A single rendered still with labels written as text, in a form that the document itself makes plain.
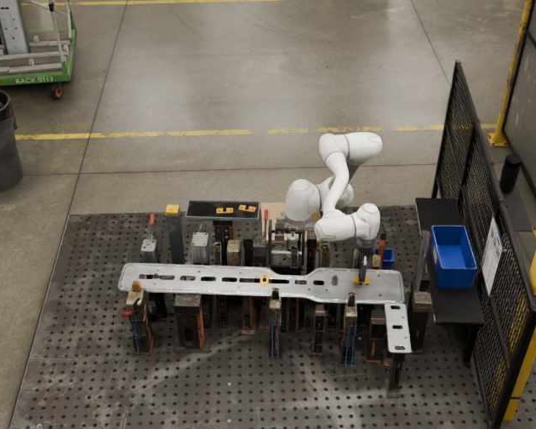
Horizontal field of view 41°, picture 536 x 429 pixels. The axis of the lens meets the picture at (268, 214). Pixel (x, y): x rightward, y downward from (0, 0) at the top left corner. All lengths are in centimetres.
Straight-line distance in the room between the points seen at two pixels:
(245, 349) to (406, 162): 291
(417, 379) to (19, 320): 262
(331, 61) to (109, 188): 281
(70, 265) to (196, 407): 121
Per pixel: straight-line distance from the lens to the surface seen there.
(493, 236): 327
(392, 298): 345
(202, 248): 353
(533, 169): 575
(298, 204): 408
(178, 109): 668
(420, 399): 347
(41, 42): 746
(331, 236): 314
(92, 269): 409
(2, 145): 578
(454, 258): 366
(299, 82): 704
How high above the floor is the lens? 348
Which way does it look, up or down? 40 degrees down
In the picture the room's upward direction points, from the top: straight up
